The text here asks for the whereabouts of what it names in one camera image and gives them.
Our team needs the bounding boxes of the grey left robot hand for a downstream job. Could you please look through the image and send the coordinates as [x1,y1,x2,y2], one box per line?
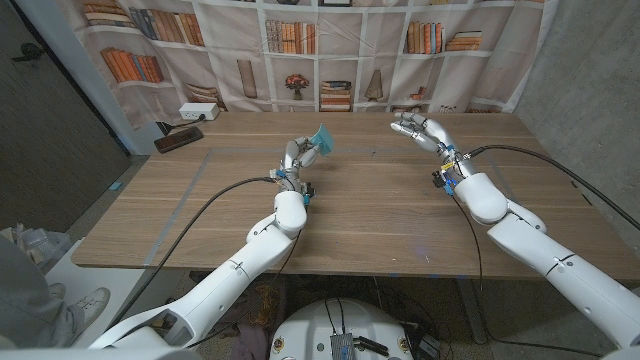
[272,134,324,194]

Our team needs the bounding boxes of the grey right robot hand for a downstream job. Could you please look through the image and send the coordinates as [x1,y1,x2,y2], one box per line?
[390,111,476,184]

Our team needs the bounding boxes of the teal sticky note pad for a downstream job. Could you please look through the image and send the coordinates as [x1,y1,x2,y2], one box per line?
[308,123,335,157]

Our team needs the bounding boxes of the black TV remote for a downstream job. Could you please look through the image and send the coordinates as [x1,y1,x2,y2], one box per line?
[153,125,205,154]

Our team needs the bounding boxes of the grey tape outline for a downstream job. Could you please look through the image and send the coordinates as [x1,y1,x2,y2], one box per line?
[143,146,560,267]

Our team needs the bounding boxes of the white power strip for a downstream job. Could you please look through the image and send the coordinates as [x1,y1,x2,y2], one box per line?
[178,102,220,122]

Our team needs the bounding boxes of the printed bookshelf backdrop cloth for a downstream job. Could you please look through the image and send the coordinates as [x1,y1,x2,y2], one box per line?
[55,0,560,132]

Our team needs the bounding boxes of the dark crumpled cloth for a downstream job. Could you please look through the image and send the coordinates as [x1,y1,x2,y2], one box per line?
[202,277,289,360]

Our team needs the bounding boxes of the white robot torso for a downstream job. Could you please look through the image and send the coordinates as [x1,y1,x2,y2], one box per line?
[268,298,415,360]

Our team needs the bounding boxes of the grey table leg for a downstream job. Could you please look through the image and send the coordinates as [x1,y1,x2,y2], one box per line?
[457,278,487,345]

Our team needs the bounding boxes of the grey ribbed electronics box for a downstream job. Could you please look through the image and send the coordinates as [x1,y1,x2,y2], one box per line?
[329,333,356,360]

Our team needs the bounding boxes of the black power adapter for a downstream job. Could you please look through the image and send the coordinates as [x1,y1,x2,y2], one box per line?
[419,334,441,359]

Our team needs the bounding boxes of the white flat platform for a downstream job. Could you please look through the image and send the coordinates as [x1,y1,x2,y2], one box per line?
[44,239,186,346]

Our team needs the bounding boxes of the dark grey door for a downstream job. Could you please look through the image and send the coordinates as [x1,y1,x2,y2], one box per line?
[0,0,134,234]

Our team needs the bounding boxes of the clear plastic box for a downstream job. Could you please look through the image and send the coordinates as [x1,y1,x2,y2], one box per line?
[0,223,71,274]

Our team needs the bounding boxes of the person in grey trousers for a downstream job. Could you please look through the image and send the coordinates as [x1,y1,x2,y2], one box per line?
[0,232,111,349]

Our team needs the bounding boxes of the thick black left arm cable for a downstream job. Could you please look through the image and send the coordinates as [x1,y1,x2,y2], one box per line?
[105,176,279,332]

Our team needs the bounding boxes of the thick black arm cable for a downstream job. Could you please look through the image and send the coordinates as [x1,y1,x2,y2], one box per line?
[464,143,640,232]
[105,176,279,332]

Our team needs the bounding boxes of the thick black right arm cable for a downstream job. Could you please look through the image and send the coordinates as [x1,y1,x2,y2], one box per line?
[464,143,640,232]

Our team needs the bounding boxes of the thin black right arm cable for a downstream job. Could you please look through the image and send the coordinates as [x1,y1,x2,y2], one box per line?
[449,192,606,359]

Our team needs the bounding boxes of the black power plug cable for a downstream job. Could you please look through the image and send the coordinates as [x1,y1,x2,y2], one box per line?
[155,113,207,137]

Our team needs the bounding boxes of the white door frame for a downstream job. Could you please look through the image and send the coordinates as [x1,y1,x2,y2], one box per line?
[13,0,164,156]

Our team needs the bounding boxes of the black door handle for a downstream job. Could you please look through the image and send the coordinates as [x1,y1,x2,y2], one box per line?
[12,42,45,63]

